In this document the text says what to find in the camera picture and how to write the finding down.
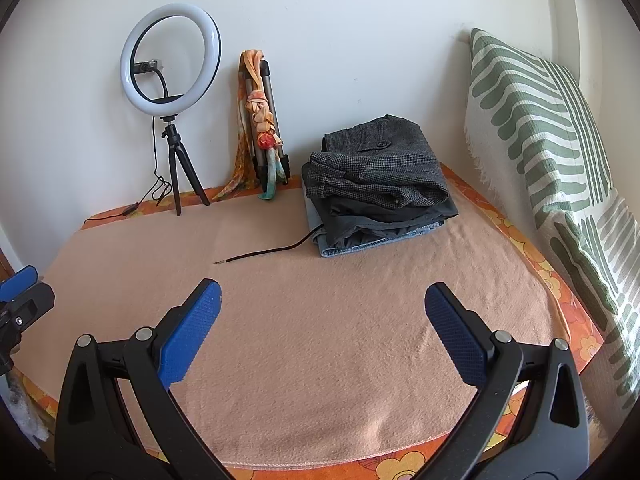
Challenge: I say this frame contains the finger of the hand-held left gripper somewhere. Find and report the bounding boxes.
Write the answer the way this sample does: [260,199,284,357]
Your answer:
[0,266,56,328]

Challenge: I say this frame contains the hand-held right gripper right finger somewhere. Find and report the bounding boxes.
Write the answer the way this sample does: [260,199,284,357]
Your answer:
[424,282,589,480]

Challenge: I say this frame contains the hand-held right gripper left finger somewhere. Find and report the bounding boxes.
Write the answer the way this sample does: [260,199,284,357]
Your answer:
[55,278,223,480]

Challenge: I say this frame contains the grey tweed pants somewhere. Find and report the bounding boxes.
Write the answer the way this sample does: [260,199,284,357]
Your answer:
[302,115,450,209]

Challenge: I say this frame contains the folded black pants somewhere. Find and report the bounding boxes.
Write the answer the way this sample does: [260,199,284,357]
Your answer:
[320,194,460,252]

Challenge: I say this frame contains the peach blanket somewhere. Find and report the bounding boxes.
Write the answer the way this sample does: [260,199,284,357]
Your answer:
[37,192,572,467]

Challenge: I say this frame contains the orange floral sheet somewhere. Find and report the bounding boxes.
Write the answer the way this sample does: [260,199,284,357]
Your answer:
[10,161,608,480]

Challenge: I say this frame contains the folded blue jeans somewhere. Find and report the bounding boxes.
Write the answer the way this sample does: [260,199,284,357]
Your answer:
[302,185,447,259]

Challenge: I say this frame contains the small black tripod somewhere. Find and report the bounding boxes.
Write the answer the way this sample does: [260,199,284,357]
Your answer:
[160,116,211,217]

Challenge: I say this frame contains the green striped white pillow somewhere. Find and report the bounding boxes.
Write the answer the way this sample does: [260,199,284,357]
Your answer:
[462,28,640,412]

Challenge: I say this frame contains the folded silver tripod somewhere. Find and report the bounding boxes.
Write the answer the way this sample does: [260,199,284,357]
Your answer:
[245,59,292,197]

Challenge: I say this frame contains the folded tripod with orange scarf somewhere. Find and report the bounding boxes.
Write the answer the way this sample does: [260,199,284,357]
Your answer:
[212,49,292,202]

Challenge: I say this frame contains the black cord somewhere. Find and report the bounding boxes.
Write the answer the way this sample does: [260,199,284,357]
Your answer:
[214,227,326,265]

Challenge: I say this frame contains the black ring light cable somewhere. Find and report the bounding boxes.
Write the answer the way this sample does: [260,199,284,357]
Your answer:
[82,119,174,224]

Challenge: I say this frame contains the white ring light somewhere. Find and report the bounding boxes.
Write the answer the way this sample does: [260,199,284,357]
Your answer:
[120,3,222,120]

